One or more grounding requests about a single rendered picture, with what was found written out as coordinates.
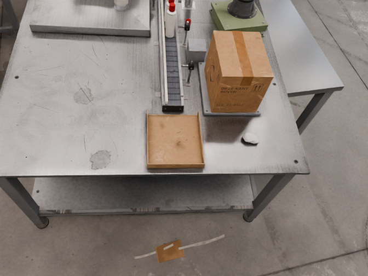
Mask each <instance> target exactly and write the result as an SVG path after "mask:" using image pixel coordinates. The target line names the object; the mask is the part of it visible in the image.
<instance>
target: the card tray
mask: <svg viewBox="0 0 368 276"><path fill-rule="evenodd" d="M204 165H205V159H204V149H203V139H202V130H201V124H200V115H199V111H198V115H176V114H148V110H147V168H148V169H149V168H204Z"/></svg>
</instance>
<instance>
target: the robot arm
mask: <svg viewBox="0 0 368 276"><path fill-rule="evenodd" d="M231 11H232V13H234V14H235V15H238V16H250V15H252V14H253V13H254V11H255V2H254V0H233V2H232V4H231Z"/></svg>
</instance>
